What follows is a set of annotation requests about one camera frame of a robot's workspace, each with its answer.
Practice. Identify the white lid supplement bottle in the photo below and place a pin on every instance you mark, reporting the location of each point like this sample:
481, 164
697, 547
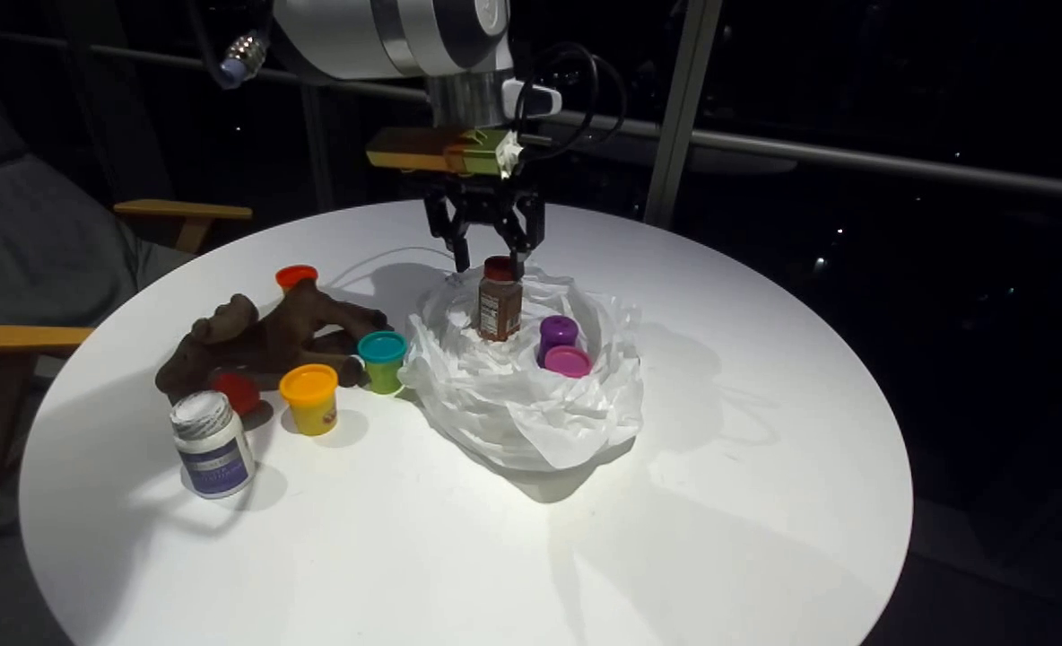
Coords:
209, 449

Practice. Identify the red-orange lid dough tub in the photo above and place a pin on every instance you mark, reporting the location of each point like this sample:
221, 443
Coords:
295, 279

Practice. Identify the red lid spice jar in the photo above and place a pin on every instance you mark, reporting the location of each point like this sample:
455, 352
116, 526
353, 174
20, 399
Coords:
500, 308

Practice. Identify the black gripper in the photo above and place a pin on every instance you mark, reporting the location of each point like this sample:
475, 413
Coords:
481, 201

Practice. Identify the white plastic bag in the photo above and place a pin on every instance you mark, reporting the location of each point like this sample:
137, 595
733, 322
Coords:
518, 406

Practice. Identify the grey chair cushion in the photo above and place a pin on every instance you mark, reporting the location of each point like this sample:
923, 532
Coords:
30, 237

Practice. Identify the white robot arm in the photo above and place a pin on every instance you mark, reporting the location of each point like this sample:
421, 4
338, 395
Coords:
373, 31

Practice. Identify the teal lid dough tub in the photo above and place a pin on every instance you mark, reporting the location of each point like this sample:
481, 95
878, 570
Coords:
382, 352

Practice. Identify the red lid dough tub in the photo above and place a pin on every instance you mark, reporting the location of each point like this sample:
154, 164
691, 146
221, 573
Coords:
235, 394

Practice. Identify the orange green wrist camera box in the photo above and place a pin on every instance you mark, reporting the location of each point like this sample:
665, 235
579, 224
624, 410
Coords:
447, 149

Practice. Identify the grey horizontal window rail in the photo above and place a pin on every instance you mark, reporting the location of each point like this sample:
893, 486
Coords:
867, 161

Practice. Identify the yellow-orange lid dough tub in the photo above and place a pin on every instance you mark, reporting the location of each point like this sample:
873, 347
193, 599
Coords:
311, 399

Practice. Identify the brown plush moose toy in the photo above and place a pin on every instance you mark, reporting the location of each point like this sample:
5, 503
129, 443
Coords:
257, 347

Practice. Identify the grey window post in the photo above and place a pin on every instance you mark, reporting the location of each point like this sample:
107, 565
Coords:
679, 121

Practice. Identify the wooden chair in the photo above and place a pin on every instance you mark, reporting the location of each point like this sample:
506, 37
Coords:
16, 340

